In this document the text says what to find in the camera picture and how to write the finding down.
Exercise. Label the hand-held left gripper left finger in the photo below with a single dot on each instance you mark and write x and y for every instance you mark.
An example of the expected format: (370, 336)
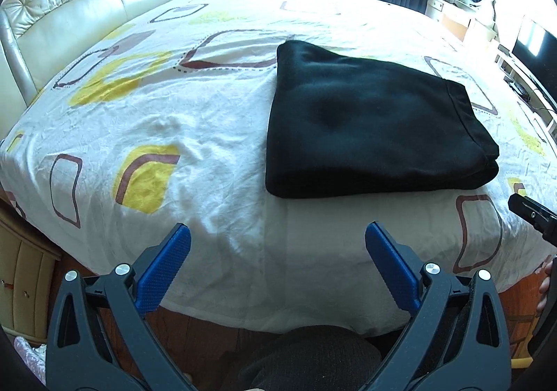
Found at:
(165, 269)

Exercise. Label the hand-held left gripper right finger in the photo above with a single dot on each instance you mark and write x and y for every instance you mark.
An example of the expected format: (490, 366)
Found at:
(391, 265)

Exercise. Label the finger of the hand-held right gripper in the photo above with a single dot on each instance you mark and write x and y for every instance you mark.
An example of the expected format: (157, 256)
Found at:
(535, 212)

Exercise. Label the black pants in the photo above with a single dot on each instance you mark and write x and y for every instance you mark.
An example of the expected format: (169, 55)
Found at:
(370, 121)

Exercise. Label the person's right hand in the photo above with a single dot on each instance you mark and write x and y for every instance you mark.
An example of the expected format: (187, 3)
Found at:
(544, 291)

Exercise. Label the bed with patterned white sheet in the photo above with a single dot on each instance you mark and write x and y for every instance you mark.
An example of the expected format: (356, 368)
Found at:
(196, 156)

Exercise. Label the cream nightstand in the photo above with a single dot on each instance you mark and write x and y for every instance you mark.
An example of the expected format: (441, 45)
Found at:
(26, 278)

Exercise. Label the white television stand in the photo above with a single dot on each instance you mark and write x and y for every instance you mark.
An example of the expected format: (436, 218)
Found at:
(515, 73)

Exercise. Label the black flat television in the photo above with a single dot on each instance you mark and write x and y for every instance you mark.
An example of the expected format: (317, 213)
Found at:
(535, 47)

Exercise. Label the pink patterned cloth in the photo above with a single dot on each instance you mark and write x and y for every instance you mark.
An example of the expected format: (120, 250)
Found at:
(30, 365)

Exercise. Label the cream dresser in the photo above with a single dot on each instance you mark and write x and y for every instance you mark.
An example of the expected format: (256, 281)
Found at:
(452, 21)

